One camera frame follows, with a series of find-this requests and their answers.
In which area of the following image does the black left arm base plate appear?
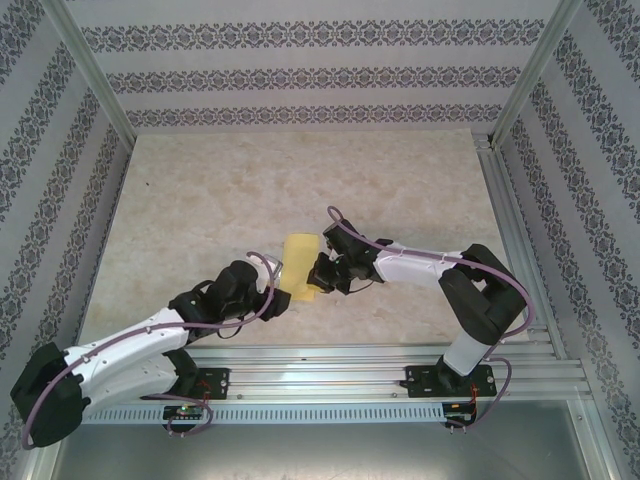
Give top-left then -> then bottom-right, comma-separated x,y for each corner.
142,366 -> 232,402

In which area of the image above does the aluminium mounting rail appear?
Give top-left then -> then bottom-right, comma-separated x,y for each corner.
46,343 -> 595,402

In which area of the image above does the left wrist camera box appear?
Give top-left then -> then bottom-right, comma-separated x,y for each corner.
247,252 -> 284,292

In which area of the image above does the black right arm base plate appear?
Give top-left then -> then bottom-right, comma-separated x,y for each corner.
404,364 -> 500,400

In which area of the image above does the grey sheet metal panel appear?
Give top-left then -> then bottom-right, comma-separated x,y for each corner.
19,399 -> 624,480

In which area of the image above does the aluminium frame post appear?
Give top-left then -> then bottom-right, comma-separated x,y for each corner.
488,0 -> 585,150
42,0 -> 140,147

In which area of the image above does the aluminium side rail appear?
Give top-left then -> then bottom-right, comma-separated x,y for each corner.
472,130 -> 570,362

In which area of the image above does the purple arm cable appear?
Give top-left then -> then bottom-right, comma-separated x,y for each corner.
22,251 -> 277,448
326,205 -> 534,434

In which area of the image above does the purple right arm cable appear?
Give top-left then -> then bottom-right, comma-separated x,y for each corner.
326,205 -> 534,434

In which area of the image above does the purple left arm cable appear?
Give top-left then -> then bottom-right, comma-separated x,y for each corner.
22,251 -> 277,448

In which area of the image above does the slotted grey cable duct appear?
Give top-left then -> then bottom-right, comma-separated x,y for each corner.
79,402 -> 448,426

